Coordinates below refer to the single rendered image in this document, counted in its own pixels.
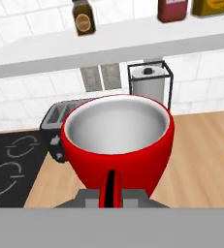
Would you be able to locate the red mug with white inside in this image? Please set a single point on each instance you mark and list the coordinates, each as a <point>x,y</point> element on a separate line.
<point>118,151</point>

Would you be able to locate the grey toaster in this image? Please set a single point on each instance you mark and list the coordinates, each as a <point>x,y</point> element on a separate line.
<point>53,129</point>

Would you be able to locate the black hob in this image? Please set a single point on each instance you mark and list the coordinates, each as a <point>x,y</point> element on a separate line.
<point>10,168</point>

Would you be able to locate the white paper towel roll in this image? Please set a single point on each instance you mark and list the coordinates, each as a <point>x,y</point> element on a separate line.
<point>148,84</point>

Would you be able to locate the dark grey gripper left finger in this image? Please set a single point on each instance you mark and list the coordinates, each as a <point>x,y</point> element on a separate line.
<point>84,199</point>

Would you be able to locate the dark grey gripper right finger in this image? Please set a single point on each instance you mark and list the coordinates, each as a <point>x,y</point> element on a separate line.
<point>136,199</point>

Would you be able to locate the dark red jar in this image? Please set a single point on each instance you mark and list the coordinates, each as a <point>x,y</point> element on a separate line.
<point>172,9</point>

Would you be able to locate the white wall shelf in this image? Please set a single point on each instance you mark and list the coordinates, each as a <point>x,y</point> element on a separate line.
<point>116,43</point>

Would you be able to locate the grey wall socket plate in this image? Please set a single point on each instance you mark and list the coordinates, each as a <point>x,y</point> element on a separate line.
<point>90,78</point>
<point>111,76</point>

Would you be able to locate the dark brown bottle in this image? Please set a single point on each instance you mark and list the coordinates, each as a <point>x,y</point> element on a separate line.
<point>83,17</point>

